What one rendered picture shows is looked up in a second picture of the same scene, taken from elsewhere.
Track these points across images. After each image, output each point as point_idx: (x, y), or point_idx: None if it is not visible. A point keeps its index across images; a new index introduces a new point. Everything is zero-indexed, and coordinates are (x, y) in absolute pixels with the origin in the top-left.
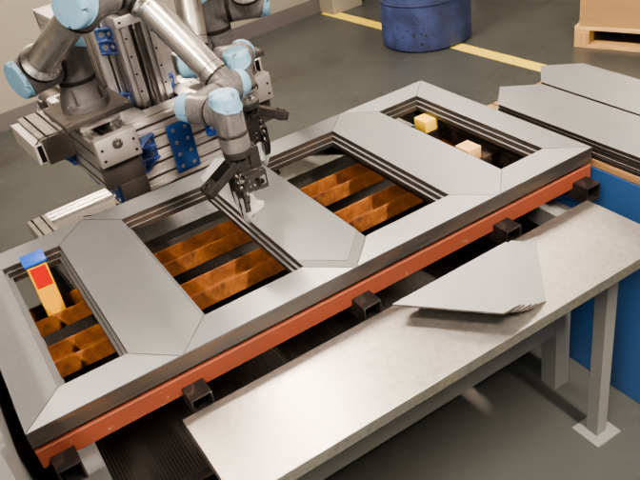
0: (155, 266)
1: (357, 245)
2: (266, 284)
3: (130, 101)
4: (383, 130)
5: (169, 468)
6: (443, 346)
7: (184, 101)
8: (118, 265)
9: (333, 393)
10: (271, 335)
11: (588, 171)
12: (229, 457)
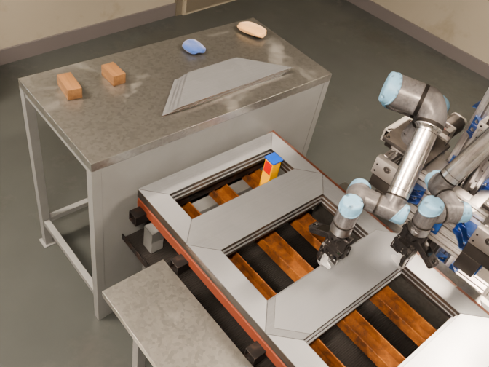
0: (271, 219)
1: (292, 334)
2: None
3: (425, 163)
4: (466, 354)
5: None
6: None
7: (354, 183)
8: (273, 200)
9: (174, 334)
10: (218, 293)
11: None
12: (132, 284)
